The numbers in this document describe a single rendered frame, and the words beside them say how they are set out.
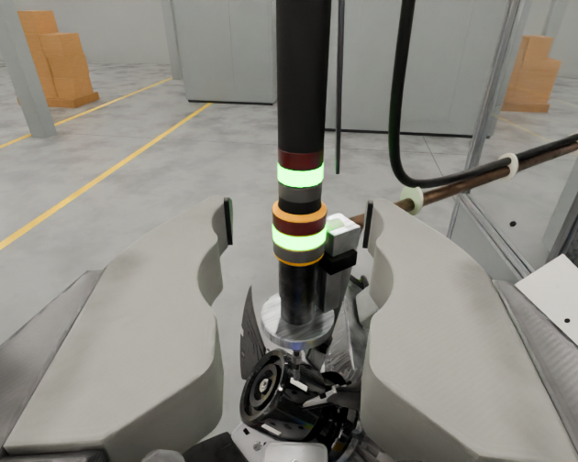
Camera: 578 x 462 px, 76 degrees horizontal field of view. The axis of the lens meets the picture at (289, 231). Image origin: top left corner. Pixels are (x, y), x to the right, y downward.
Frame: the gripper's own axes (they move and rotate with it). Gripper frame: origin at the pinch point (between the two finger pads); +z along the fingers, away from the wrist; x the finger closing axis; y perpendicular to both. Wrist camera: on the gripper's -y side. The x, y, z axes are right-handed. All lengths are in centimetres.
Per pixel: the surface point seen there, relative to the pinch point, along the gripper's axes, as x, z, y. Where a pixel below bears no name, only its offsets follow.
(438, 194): 14.1, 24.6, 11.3
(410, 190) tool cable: 10.8, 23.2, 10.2
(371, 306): 15, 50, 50
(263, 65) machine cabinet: -77, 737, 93
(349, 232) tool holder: 4.2, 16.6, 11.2
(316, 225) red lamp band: 1.3, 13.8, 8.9
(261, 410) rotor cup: -5.0, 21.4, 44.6
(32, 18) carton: -476, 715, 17
